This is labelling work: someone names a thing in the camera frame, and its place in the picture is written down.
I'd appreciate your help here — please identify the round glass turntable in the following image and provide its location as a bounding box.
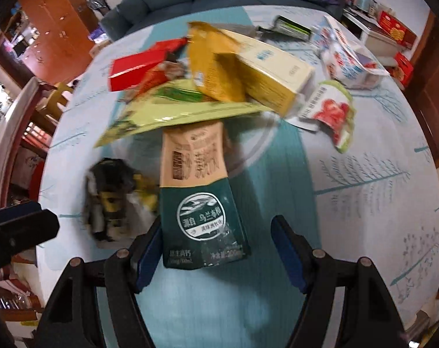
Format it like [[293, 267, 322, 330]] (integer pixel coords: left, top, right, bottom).
[[104, 90, 283, 178]]

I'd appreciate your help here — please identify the white table with red edge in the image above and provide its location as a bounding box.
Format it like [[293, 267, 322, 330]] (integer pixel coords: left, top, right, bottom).
[[0, 78, 57, 207]]

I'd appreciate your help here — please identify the yellow-green snack bag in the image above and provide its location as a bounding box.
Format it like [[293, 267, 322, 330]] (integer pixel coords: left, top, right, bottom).
[[94, 79, 276, 149]]

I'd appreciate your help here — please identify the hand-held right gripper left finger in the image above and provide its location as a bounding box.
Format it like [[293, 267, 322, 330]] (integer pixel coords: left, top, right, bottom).
[[36, 215, 163, 348]]

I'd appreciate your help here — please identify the yellow cardboard box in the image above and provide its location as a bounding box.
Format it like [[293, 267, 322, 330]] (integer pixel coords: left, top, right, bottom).
[[216, 38, 316, 117]]

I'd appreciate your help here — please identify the red gift box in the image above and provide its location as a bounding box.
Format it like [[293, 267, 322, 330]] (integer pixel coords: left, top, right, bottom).
[[377, 11, 418, 49], [388, 52, 414, 89]]

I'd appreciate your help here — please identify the black and yellow crumpled wrapper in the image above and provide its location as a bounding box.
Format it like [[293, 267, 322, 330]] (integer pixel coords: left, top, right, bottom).
[[84, 157, 160, 243]]

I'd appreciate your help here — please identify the printed teal white tablecloth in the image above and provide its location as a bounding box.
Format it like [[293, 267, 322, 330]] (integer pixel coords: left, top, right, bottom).
[[38, 4, 439, 348]]

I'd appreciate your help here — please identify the white side table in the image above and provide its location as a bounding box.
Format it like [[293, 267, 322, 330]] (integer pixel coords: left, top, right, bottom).
[[341, 7, 399, 57]]

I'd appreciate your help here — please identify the black and green packet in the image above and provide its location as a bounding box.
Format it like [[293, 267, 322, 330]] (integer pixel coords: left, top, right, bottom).
[[272, 15, 312, 41]]

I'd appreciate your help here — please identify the white red wrapper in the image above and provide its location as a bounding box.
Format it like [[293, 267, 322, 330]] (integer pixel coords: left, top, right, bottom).
[[295, 80, 354, 155]]

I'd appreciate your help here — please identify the red cardboard box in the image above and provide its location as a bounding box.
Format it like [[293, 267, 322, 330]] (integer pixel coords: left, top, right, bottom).
[[108, 39, 189, 92]]

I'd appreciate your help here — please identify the black fan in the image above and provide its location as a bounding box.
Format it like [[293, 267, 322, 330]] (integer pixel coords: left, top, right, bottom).
[[87, 0, 111, 17]]

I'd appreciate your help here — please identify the green and tan milk carton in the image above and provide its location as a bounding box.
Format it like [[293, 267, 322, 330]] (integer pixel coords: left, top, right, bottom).
[[159, 121, 251, 271]]

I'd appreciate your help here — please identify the yellow stool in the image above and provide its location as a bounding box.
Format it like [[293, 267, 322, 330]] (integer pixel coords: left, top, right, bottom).
[[42, 81, 75, 120]]

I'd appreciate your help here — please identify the brown wooden cabinet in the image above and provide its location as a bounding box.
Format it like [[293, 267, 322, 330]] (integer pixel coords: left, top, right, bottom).
[[0, 0, 97, 88]]

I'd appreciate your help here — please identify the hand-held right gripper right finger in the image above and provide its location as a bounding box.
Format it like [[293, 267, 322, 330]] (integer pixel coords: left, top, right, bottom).
[[270, 215, 406, 348]]

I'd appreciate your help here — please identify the mustard yellow bag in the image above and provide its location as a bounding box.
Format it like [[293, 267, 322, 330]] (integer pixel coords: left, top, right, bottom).
[[187, 21, 264, 104]]

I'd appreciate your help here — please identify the white red blue package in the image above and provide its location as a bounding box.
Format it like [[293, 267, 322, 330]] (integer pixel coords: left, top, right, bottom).
[[312, 16, 390, 89]]

